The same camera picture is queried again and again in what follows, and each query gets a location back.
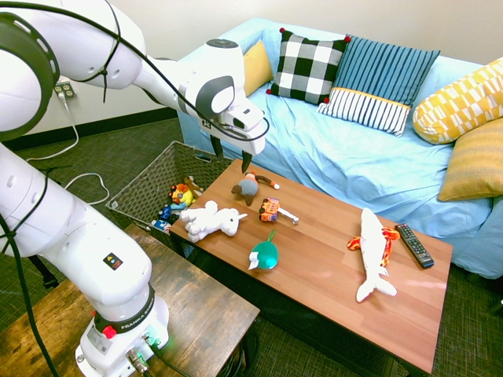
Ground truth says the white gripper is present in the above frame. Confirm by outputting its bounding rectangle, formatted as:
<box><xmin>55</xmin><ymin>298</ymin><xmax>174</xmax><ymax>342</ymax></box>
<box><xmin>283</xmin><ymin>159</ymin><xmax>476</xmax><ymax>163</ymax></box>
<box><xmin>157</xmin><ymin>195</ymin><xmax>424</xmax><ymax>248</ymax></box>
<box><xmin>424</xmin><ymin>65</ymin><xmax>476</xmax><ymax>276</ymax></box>
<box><xmin>211</xmin><ymin>97</ymin><xmax>267</xmax><ymax>174</ymax></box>

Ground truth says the orange toy fire truck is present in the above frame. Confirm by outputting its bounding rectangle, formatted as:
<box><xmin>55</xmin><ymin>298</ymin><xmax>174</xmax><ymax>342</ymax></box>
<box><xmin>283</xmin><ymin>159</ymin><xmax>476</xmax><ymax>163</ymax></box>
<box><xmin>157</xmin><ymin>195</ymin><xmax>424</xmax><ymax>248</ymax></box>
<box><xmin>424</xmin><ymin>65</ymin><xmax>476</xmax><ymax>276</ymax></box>
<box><xmin>258</xmin><ymin>197</ymin><xmax>300</xmax><ymax>226</ymax></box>

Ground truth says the dark woven storage basket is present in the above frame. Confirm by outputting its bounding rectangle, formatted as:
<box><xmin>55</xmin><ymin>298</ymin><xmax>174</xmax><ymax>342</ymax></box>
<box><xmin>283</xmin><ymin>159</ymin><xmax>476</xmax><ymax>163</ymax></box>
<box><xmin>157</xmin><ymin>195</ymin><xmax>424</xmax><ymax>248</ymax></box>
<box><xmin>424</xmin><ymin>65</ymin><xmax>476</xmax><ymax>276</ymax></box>
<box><xmin>105</xmin><ymin>140</ymin><xmax>235</xmax><ymax>252</ymax></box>

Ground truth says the orange plush fish toy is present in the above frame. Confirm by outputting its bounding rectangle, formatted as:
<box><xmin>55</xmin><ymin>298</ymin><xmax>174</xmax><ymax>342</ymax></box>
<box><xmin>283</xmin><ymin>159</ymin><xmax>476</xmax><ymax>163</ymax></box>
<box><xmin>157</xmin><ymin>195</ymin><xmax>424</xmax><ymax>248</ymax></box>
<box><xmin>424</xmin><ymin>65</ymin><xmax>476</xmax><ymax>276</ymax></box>
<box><xmin>346</xmin><ymin>226</ymin><xmax>401</xmax><ymax>269</ymax></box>

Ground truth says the grey brown plush monkey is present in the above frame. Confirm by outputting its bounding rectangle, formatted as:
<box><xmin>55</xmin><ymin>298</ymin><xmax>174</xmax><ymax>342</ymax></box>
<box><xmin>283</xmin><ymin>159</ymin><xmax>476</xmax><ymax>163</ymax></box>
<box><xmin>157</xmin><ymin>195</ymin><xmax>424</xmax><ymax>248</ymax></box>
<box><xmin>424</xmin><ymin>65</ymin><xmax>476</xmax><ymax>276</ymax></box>
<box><xmin>230</xmin><ymin>170</ymin><xmax>281</xmax><ymax>207</ymax></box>

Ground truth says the white plush unicorn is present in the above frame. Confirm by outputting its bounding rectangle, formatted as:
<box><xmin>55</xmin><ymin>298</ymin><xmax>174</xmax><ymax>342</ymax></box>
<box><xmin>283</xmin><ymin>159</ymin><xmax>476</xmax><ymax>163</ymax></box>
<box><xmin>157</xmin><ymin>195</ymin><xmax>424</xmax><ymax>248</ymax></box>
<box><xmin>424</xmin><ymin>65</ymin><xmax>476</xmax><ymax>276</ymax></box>
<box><xmin>179</xmin><ymin>199</ymin><xmax>249</xmax><ymax>243</ymax></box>

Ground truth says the plain yellow pillow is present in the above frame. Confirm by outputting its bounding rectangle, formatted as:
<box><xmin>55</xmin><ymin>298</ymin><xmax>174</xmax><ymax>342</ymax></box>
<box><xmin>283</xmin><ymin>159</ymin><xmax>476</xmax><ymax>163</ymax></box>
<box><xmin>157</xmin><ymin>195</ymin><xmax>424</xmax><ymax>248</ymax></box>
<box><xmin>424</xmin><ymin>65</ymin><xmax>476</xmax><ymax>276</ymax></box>
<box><xmin>242</xmin><ymin>40</ymin><xmax>275</xmax><ymax>97</ymax></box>

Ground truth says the light blue covered sofa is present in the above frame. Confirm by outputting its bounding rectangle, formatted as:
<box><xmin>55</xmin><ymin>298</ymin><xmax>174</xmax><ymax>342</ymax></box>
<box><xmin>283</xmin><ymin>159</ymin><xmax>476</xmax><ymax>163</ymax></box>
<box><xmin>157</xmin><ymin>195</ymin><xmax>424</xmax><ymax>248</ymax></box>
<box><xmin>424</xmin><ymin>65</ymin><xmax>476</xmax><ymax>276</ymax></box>
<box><xmin>177</xmin><ymin>16</ymin><xmax>503</xmax><ymax>280</ymax></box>

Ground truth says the black white checkered pillow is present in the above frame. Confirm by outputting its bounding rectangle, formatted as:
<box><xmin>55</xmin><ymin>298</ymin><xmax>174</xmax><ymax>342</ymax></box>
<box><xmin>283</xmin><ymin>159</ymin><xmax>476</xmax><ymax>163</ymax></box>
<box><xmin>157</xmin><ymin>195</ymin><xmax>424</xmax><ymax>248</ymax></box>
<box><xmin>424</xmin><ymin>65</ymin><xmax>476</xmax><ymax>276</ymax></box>
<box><xmin>265</xmin><ymin>27</ymin><xmax>351</xmax><ymax>106</ymax></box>

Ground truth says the wooden coffee table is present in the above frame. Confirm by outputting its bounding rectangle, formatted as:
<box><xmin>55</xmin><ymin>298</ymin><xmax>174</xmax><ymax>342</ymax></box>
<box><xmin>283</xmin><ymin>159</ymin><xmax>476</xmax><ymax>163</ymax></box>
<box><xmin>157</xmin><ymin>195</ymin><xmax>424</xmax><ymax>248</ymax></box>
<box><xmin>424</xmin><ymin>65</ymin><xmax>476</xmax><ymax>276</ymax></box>
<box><xmin>169</xmin><ymin>158</ymin><xmax>453</xmax><ymax>375</ymax></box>

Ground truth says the blue striped pillow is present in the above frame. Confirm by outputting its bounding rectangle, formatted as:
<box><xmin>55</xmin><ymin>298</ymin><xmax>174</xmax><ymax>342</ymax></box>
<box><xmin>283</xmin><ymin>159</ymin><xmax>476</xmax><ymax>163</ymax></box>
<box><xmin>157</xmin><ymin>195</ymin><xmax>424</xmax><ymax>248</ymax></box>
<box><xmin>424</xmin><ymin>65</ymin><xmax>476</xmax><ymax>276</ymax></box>
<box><xmin>317</xmin><ymin>35</ymin><xmax>441</xmax><ymax>138</ymax></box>

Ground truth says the dark rustic wooden stand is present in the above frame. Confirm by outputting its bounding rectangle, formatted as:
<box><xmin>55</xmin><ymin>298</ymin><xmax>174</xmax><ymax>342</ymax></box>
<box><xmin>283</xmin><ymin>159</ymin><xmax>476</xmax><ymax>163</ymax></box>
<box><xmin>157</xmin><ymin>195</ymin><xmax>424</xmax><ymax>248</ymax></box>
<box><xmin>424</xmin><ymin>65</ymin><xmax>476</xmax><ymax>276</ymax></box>
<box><xmin>0</xmin><ymin>223</ymin><xmax>261</xmax><ymax>377</ymax></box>

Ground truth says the white plush whale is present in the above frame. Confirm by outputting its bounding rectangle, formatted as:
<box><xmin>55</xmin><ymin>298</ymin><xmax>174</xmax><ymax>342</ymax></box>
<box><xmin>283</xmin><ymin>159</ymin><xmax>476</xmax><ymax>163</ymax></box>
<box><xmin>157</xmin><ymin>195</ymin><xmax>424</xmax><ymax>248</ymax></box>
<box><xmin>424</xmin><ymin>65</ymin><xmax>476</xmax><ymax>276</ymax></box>
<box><xmin>355</xmin><ymin>207</ymin><xmax>398</xmax><ymax>303</ymax></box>

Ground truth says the black TV remote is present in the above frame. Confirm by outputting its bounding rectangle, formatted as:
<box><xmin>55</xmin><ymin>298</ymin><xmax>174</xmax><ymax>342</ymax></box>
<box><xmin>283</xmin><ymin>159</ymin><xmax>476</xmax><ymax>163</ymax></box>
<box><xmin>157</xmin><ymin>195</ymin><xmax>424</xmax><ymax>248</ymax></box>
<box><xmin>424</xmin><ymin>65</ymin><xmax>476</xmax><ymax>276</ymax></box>
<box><xmin>394</xmin><ymin>222</ymin><xmax>435</xmax><ymax>269</ymax></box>

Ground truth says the yellow white patterned bolster pillow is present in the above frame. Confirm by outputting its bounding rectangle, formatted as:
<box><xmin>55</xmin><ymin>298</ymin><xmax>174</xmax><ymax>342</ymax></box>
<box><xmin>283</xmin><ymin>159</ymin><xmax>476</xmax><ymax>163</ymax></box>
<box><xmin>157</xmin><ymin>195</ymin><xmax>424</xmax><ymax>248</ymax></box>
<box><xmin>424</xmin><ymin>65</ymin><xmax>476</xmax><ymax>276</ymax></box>
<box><xmin>412</xmin><ymin>57</ymin><xmax>503</xmax><ymax>145</ymax></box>

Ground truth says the yellow striped pillow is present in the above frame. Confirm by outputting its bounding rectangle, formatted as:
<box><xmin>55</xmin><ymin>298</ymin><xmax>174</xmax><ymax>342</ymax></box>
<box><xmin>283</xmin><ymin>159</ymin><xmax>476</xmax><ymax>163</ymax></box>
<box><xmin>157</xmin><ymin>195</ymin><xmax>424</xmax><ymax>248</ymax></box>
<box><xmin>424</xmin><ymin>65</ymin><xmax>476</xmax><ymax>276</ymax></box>
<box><xmin>437</xmin><ymin>118</ymin><xmax>503</xmax><ymax>203</ymax></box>

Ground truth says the white power cable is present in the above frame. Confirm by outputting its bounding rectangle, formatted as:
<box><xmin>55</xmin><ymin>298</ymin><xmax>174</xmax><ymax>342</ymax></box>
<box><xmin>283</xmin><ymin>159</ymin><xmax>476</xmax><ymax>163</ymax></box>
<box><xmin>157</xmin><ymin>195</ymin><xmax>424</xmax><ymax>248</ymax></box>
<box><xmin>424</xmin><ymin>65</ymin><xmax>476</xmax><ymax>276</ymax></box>
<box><xmin>24</xmin><ymin>93</ymin><xmax>110</xmax><ymax>207</ymax></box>

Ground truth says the white wall power outlet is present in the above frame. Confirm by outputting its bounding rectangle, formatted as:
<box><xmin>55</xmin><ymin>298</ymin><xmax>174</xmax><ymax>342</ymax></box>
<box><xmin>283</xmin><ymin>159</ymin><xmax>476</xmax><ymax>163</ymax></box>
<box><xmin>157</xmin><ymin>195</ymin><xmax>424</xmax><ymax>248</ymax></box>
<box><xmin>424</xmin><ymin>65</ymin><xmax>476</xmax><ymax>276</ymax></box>
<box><xmin>53</xmin><ymin>80</ymin><xmax>78</xmax><ymax>102</ymax></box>

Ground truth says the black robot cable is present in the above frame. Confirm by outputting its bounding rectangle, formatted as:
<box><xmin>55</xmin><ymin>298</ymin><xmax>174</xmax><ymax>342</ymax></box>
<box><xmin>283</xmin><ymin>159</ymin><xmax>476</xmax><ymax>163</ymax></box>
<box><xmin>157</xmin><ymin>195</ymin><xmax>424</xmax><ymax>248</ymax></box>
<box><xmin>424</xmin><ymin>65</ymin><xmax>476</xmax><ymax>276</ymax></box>
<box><xmin>0</xmin><ymin>0</ymin><xmax>270</xmax><ymax>377</ymax></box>

